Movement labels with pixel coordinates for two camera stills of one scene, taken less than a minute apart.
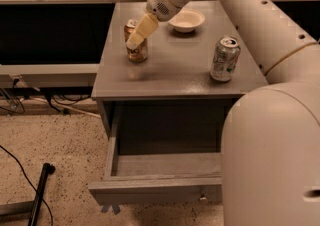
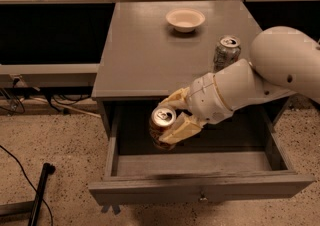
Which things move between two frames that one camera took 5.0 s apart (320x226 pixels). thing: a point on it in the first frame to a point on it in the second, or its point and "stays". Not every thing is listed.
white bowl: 186,20 stays
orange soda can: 139,53 to 161,117
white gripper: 158,7 to 206,98
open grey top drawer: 163,154 stays
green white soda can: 225,58 stays
